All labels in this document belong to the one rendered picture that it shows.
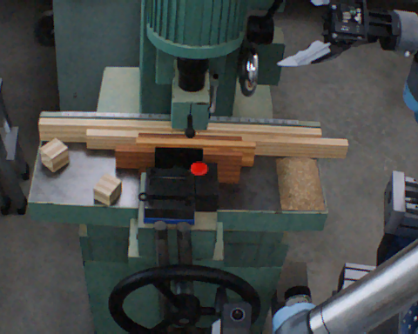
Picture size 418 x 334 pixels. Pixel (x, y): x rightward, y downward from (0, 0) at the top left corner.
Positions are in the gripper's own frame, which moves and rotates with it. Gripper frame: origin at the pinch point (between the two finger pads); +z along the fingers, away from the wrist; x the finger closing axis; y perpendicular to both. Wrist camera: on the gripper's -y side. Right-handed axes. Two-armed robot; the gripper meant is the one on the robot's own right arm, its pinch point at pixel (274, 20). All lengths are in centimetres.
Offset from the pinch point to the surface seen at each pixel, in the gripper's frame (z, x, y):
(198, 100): 11.0, 12.1, -20.7
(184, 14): 14.6, -0.5, -2.0
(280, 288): -11, 52, -44
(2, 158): 75, 25, -116
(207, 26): 10.6, 1.1, -4.0
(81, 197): 33, 31, -25
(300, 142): -11.0, 18.6, -32.5
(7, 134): 77, 16, -129
